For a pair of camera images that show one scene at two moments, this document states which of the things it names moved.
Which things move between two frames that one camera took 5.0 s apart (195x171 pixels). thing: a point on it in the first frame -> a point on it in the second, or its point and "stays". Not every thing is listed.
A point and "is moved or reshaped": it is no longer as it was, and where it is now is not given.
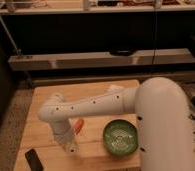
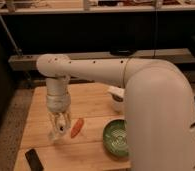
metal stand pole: x=16 y=47 stays
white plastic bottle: x=71 y=147 is moved or reshaped
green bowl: x=120 y=137 stays
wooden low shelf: x=102 y=59 stays
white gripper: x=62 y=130 -> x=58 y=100
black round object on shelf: x=123 y=52 stays
